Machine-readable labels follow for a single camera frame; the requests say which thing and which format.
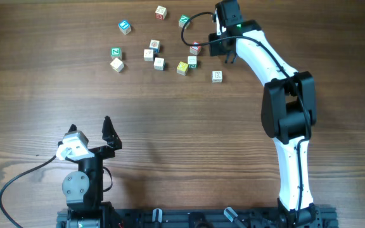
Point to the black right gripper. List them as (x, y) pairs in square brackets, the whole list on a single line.
[(215, 50)]

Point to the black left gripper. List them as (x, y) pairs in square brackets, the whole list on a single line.
[(113, 142)]

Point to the wooden K letter block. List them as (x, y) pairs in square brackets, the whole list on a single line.
[(217, 77)]

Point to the red I letter block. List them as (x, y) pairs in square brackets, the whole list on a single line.
[(195, 49)]

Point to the green sided wooden block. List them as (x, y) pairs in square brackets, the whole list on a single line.
[(192, 62)]

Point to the wooden fish nine block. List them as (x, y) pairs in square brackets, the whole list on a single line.
[(159, 63)]

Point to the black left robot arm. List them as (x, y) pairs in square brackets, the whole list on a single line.
[(83, 188)]

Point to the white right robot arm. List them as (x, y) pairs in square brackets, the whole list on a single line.
[(288, 105)]

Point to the yellow letter block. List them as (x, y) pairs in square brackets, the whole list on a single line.
[(182, 68)]

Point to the green N block top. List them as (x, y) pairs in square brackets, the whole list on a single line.
[(184, 21)]

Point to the plain wooden block left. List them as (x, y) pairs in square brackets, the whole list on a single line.
[(117, 65)]

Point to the blue sided picture block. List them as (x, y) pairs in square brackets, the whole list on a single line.
[(155, 46)]

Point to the green Z letter block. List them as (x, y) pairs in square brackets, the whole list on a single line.
[(116, 52)]

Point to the red letter block top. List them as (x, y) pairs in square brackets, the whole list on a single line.
[(161, 12)]

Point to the wooden picture block centre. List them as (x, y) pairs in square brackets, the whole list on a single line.
[(149, 55)]

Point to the blue I letter block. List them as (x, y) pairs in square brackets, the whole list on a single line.
[(124, 27)]

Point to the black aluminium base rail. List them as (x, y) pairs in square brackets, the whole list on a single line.
[(107, 216)]

